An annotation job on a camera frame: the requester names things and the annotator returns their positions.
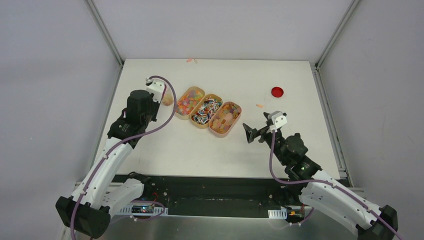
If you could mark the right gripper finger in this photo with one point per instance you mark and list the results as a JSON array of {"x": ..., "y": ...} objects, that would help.
[
  {"x": 251, "y": 133},
  {"x": 267, "y": 116}
]

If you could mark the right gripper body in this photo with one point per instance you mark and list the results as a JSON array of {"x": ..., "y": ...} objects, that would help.
[{"x": 265, "y": 136}]

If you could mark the clear plastic jar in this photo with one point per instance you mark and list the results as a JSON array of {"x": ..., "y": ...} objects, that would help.
[{"x": 168, "y": 97}]

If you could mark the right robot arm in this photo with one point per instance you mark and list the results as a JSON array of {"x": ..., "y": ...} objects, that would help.
[{"x": 308, "y": 183}]

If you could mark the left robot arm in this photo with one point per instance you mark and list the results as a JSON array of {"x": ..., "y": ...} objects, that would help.
[{"x": 90, "y": 207}]

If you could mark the tray of popsicle candies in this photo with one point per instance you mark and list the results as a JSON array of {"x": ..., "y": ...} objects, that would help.
[{"x": 224, "y": 119}]

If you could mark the tray of gummy candies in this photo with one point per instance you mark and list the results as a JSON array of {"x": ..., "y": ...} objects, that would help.
[{"x": 188, "y": 101}]

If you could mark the tray of lollipop candies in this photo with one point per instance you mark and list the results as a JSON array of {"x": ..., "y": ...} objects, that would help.
[{"x": 202, "y": 114}]

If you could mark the red jar lid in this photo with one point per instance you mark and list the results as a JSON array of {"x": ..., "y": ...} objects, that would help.
[{"x": 277, "y": 92}]

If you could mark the spilled candy at table edge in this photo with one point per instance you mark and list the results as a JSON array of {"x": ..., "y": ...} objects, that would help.
[{"x": 192, "y": 60}]

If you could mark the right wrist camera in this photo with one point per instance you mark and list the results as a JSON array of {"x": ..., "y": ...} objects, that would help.
[{"x": 276, "y": 120}]

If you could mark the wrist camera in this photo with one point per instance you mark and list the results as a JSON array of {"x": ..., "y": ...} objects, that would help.
[
  {"x": 157, "y": 87},
  {"x": 276, "y": 120}
]

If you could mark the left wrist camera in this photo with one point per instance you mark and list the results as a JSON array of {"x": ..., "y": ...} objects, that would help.
[{"x": 157, "y": 87}]

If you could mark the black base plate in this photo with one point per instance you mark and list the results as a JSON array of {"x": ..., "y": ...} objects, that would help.
[{"x": 220, "y": 196}]

